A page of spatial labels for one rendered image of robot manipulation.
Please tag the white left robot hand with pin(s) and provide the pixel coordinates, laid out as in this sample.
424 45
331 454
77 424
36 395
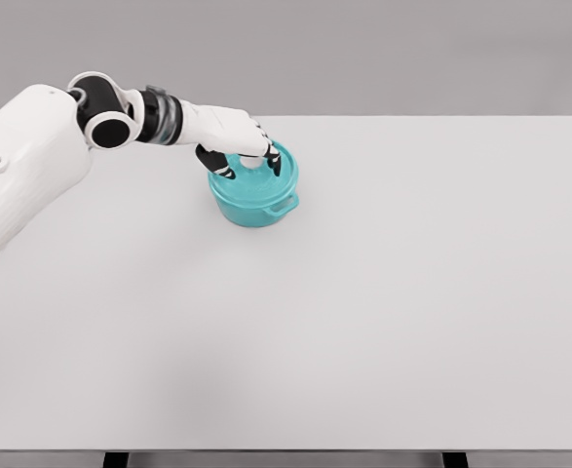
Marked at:
232 131

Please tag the teal pot lid white knob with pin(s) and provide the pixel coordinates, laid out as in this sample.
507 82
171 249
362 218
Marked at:
261 183

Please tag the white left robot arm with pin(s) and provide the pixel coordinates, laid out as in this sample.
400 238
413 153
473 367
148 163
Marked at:
27 161

